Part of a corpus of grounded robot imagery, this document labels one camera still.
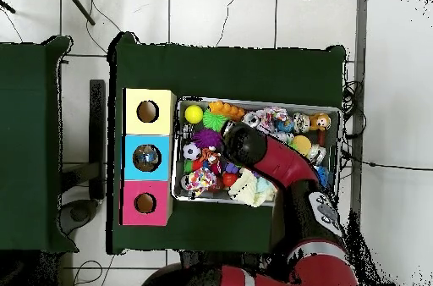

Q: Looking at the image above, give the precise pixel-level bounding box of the clear mesh bin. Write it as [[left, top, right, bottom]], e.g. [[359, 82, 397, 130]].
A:
[[171, 96, 342, 207]]

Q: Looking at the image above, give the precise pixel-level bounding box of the wooden box with three holes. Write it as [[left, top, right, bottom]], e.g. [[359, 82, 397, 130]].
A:
[[120, 87, 177, 227]]

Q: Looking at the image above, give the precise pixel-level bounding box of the purple spiky ball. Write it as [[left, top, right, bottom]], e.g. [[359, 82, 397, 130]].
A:
[[192, 129, 224, 149]]

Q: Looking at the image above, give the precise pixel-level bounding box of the green spiky ball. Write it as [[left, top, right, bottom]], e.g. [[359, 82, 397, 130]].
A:
[[201, 109, 230, 132]]

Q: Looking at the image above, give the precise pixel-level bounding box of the small soccer ball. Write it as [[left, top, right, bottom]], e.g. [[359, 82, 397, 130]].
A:
[[182, 142, 201, 161]]

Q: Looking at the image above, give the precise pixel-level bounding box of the orange toy block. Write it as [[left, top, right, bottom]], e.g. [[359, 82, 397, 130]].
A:
[[208, 100, 246, 122]]

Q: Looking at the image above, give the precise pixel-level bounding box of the yellow ball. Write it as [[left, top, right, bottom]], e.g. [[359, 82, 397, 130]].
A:
[[184, 104, 205, 124]]

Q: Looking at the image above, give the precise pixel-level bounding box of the colourful patterned cloth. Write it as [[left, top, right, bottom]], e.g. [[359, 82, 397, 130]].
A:
[[182, 168, 218, 198]]

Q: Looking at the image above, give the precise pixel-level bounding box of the cream knitted cloth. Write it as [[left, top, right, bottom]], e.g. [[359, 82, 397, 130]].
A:
[[228, 168, 277, 208]]

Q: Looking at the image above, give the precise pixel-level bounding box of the dark green tablecloth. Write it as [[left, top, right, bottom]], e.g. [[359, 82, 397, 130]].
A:
[[0, 36, 79, 254], [107, 31, 347, 255]]

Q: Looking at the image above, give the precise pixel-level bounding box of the silver toy robot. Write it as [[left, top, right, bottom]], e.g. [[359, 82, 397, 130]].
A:
[[275, 131, 295, 144]]

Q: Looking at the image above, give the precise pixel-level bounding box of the brown plush monkey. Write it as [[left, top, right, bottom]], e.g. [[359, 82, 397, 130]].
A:
[[308, 112, 332, 132]]

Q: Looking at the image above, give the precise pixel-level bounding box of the black flat panel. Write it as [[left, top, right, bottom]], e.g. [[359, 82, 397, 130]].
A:
[[88, 79, 107, 201]]

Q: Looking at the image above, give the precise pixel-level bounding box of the black tripod leg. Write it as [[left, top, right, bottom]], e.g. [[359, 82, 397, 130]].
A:
[[0, 0, 17, 15], [60, 0, 96, 26]]

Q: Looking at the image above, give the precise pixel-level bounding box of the black floor cable with plug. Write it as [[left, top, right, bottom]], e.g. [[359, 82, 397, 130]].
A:
[[341, 150, 433, 172]]

